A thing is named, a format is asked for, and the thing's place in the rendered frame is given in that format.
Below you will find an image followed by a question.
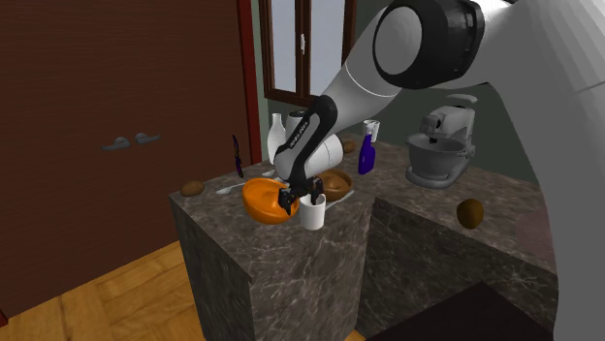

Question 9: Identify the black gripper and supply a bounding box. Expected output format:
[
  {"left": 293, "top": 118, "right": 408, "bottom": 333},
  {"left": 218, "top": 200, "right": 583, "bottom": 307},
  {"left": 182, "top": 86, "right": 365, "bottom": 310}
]
[{"left": 277, "top": 175, "right": 327, "bottom": 212}]

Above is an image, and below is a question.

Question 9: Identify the plain white cup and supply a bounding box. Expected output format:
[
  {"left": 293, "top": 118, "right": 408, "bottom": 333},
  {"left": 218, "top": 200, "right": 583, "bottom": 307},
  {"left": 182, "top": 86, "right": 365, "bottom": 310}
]
[{"left": 298, "top": 192, "right": 328, "bottom": 232}]

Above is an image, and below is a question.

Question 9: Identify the brown wooden bowl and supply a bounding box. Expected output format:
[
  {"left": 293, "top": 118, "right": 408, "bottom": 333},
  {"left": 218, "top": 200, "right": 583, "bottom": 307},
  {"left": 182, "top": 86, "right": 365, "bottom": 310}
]
[{"left": 316, "top": 168, "right": 354, "bottom": 203}]

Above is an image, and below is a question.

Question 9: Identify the orange bowl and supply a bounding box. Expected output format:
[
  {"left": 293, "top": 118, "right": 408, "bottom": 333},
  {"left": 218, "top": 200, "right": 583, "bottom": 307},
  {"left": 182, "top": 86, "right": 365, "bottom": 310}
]
[{"left": 241, "top": 176, "right": 302, "bottom": 227}]

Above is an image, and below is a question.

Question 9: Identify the silver knife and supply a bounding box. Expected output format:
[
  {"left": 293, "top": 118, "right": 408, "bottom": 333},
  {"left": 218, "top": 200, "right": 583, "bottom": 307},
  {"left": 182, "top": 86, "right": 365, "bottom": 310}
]
[{"left": 325, "top": 189, "right": 356, "bottom": 212}]

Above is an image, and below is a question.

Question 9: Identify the white vase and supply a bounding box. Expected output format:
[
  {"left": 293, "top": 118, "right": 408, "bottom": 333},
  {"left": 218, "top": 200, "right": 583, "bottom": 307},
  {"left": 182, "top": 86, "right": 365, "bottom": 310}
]
[{"left": 266, "top": 112, "right": 289, "bottom": 166}]

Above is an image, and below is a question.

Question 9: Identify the blue spray bottle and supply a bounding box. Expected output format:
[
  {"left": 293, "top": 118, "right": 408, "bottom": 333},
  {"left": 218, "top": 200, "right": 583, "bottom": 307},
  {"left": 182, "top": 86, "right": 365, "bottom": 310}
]
[{"left": 357, "top": 133, "right": 378, "bottom": 176}]

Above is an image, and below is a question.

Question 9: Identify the purple and black peeler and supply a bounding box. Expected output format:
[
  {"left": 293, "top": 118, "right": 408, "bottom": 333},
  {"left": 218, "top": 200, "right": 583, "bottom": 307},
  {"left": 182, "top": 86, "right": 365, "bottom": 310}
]
[{"left": 231, "top": 134, "right": 245, "bottom": 179}]

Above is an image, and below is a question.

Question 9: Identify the grey stand mixer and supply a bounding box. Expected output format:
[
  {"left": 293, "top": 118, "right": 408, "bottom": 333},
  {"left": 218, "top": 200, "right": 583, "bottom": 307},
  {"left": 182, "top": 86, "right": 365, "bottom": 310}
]
[{"left": 404, "top": 93, "right": 480, "bottom": 191}]

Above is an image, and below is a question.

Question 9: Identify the brown framed window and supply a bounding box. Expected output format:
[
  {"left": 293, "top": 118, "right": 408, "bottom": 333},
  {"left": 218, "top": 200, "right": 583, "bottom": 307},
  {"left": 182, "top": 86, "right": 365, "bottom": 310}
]
[{"left": 257, "top": 0, "right": 359, "bottom": 109}]

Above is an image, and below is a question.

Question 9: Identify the brown kiwi fruit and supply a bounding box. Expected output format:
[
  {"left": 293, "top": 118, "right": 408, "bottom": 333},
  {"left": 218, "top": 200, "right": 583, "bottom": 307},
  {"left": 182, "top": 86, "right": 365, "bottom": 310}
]
[{"left": 456, "top": 198, "right": 486, "bottom": 232}]

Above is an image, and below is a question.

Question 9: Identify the brown double door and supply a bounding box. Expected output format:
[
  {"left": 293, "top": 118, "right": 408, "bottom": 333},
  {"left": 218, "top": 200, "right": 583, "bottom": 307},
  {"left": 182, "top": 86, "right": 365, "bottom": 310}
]
[{"left": 0, "top": 0, "right": 264, "bottom": 328}]

